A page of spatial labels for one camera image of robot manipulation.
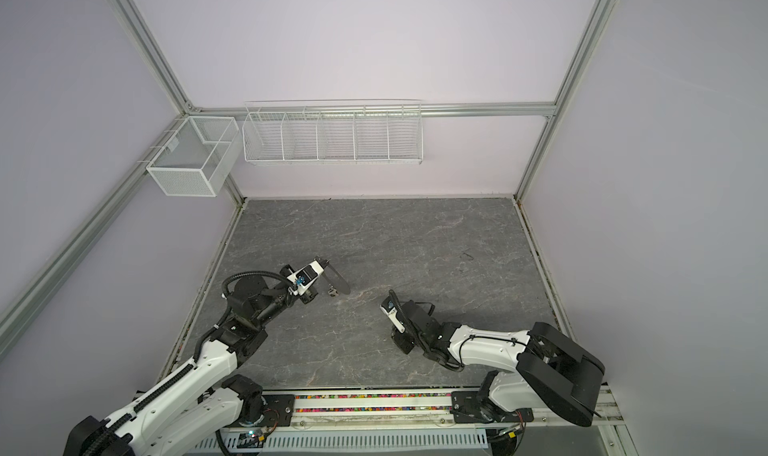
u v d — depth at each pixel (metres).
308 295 0.66
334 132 1.01
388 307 0.76
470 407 0.74
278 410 0.74
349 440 0.71
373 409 0.75
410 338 0.75
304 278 0.60
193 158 0.97
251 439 0.72
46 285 0.54
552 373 0.43
